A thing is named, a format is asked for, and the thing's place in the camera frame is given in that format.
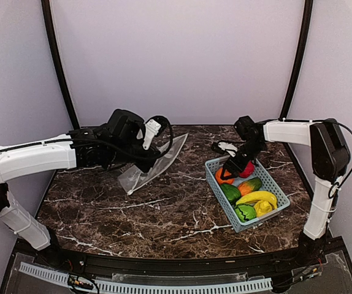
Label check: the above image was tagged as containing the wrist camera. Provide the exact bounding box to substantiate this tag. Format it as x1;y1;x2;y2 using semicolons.
142;115;167;150
211;141;238;157

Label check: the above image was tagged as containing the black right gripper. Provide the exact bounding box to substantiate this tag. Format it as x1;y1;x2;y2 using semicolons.
221;140;266;179

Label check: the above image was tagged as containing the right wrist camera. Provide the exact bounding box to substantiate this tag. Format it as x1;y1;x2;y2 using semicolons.
211;141;238;157

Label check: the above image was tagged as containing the green toy cabbage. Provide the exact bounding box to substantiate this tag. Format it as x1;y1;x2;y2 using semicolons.
234;204;256;222

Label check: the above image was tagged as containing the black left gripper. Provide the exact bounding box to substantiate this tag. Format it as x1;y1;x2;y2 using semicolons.
108;141;161;173

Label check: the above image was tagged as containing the red toy apple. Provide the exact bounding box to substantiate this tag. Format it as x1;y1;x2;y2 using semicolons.
239;161;255;178

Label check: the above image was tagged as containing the yellow toy banana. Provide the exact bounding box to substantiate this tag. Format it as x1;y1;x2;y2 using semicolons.
235;190;277;209

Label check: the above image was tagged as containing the orange green toy mango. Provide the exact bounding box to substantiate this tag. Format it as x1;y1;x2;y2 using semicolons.
238;177;262;196

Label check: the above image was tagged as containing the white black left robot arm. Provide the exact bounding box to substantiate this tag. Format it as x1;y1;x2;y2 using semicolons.
0;119;165;267

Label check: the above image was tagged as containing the clear dotted zip top bag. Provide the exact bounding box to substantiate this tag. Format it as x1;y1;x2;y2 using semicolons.
118;133;188;195

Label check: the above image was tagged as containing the light blue perforated basket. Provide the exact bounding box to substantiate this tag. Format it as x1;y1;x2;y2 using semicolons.
205;156;290;233

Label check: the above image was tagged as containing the orange toy orange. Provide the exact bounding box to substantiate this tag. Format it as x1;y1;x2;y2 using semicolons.
215;168;235;185

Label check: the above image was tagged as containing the light blue cable duct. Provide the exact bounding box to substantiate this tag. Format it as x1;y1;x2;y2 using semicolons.
18;262;272;294

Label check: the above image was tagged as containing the yellow toy pepper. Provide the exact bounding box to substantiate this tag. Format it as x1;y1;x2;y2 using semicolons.
254;200;273;217

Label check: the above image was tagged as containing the black right corner post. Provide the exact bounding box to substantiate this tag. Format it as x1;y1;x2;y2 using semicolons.
279;0;313;119

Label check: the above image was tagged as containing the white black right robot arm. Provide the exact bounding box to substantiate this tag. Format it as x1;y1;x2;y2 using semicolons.
212;116;352;240

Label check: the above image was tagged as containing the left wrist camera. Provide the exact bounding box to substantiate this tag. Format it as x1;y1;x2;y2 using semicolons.
142;115;167;150

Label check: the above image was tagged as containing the small front circuit board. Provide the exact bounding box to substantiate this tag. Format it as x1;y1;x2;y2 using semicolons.
67;276;94;290

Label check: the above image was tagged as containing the black left corner post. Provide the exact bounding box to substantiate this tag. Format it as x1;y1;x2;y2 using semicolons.
40;0;80;129

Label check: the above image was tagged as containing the green toy avocado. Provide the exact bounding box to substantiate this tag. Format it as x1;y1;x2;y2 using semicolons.
220;183;242;205

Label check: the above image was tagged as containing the black corner post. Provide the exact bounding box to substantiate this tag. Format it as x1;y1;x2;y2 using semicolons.
40;0;80;129
279;0;313;119

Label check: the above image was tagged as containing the black front rail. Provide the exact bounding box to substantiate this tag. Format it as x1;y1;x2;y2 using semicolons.
17;237;352;287

